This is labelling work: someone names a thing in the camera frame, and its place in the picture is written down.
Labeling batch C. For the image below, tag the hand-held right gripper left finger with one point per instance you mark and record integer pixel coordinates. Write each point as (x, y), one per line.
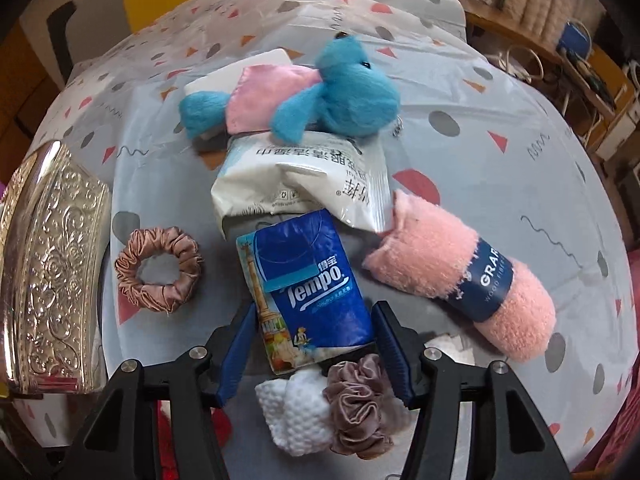
(239, 355)

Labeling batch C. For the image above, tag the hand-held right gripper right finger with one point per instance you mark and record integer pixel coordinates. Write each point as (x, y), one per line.
(395, 355)

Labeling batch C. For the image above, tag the mauve satin scrunchie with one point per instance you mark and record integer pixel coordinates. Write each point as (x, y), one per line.
(355, 400)

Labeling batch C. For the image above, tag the white knitted cloth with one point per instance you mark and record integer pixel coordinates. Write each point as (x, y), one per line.
(295, 410)

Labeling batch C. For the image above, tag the blue tissue pack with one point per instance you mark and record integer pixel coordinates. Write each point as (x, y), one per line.
(310, 290)

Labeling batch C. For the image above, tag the red cartoon sock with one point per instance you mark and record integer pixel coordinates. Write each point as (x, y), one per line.
(167, 430)

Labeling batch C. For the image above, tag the pink satin scrunchie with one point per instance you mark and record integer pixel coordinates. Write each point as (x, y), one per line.
(175, 250)

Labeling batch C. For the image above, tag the blue plush toy pink cloth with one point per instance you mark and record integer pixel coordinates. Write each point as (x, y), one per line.
(350, 95)

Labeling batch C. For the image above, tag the white sponge block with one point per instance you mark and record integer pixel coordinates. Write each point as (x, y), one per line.
(225, 77)

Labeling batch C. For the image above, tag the pink rolled towel navy label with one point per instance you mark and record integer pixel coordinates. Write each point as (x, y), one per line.
(435, 270)

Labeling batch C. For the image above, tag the white wet wipe packet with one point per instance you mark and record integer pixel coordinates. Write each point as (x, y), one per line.
(280, 180)

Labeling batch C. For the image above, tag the white patterned tablecloth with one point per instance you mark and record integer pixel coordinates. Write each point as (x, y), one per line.
(475, 170)

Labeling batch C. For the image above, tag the wooden shelf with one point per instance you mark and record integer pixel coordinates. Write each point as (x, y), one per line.
(590, 85)

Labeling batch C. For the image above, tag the wooden wardrobe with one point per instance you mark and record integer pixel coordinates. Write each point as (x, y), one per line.
(25, 75)

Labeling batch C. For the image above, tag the blue round object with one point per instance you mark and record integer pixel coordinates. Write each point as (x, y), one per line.
(574, 37)

